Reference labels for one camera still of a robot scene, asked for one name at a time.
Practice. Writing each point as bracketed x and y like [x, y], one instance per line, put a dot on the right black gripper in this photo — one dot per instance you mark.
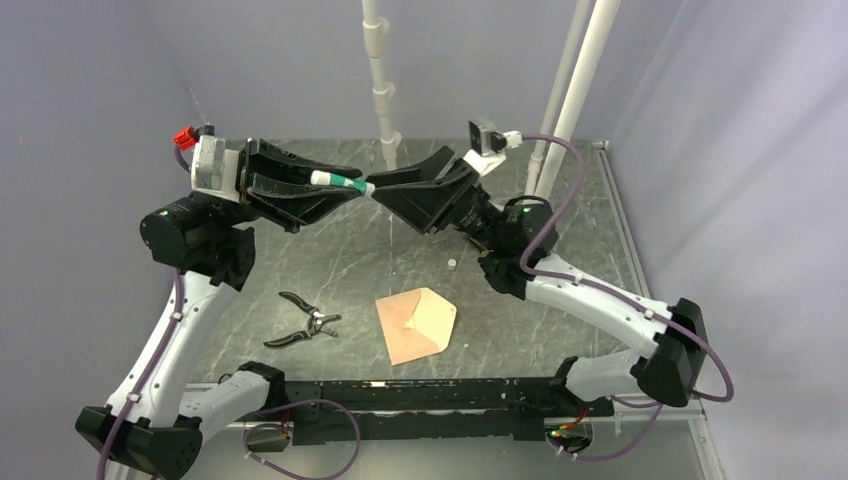
[429, 206]

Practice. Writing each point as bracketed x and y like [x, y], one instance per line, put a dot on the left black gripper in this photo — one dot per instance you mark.
[277, 184]

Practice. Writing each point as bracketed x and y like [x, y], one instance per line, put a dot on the green white glue stick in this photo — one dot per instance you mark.
[325, 178]

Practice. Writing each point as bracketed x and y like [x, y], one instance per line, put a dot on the tan envelope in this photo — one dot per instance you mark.
[415, 324]

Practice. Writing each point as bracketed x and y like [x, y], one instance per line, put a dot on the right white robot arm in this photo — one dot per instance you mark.
[665, 343]

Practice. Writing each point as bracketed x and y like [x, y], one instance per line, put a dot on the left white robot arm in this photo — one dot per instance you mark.
[150, 427]

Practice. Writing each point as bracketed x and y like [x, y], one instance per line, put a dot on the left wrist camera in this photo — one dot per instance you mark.
[213, 166]

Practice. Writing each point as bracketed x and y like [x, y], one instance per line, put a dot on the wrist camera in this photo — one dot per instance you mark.
[488, 146]
[213, 166]

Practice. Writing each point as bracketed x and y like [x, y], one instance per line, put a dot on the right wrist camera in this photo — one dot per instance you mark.
[488, 146]

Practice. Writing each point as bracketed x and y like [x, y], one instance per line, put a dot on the white PVC pipe frame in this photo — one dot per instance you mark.
[587, 36]

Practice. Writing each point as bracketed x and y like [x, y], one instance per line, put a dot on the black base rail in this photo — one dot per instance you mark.
[520, 408]

